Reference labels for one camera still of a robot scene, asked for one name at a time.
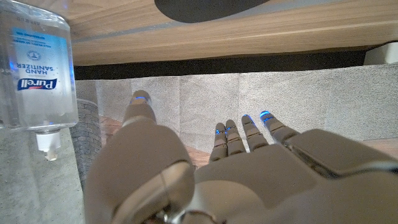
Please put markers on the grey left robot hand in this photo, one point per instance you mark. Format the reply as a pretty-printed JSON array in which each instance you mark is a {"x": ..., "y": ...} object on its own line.
[{"x": 248, "y": 186}]

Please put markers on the black glasses case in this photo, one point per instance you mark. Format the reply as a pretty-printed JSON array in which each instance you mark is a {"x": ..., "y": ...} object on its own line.
[{"x": 205, "y": 9}]

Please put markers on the clear hand sanitizer pump bottle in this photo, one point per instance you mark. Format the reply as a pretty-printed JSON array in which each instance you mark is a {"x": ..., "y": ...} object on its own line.
[{"x": 37, "y": 77}]

